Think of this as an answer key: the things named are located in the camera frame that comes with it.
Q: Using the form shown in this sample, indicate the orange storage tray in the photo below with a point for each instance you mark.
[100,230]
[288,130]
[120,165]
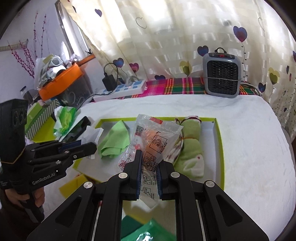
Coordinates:
[60,83]

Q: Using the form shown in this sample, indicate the black power adapter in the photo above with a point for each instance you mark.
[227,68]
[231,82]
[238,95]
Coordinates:
[109,82]

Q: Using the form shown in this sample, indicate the plaid pink green cloth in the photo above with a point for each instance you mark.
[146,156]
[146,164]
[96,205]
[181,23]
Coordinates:
[172,86]

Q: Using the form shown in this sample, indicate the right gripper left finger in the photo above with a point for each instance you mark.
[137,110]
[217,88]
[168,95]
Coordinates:
[127,183]

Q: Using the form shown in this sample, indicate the rolled green towel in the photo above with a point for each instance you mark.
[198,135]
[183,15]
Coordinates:
[187,153]

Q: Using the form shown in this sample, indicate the lime green box lid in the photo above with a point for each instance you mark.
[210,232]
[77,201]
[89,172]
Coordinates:
[46,132]

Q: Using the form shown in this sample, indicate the green white tissue pack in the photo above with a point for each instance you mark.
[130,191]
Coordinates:
[65,117]

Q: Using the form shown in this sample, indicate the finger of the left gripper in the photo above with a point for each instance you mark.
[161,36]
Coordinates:
[63,160]
[50,148]

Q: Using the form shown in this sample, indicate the light green folded cloth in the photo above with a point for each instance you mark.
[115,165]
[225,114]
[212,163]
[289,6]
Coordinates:
[115,142]

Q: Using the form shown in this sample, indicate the black smartphone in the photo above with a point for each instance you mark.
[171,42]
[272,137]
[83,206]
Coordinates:
[76,131]

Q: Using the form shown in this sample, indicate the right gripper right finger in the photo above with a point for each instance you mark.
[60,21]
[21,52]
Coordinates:
[173,185]

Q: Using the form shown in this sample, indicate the clear printed plastic packet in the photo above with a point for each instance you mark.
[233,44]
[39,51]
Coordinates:
[156,139]

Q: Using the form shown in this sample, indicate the cream heart-pattern curtain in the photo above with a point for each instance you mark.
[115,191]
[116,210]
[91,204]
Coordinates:
[153,39]

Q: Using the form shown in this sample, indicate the green plastic bag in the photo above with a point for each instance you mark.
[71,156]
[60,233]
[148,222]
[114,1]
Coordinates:
[134,230]

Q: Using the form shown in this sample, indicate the person's left hand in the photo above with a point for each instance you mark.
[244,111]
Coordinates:
[15,198]

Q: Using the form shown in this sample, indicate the grey portable fan heater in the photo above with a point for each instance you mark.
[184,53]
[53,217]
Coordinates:
[221,73]

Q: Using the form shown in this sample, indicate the white fleece blanket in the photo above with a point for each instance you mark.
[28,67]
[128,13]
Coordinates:
[259,168]

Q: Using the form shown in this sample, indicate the lime green shallow box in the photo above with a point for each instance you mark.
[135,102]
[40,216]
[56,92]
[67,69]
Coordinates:
[101,169]

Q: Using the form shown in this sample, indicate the green striped gift box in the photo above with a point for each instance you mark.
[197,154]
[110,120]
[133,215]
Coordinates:
[37,116]

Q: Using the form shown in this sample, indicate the white blue power strip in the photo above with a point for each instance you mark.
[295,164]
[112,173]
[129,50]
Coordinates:
[122,90]

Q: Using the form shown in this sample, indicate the yellow green sponge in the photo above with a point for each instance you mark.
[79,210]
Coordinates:
[68,185]

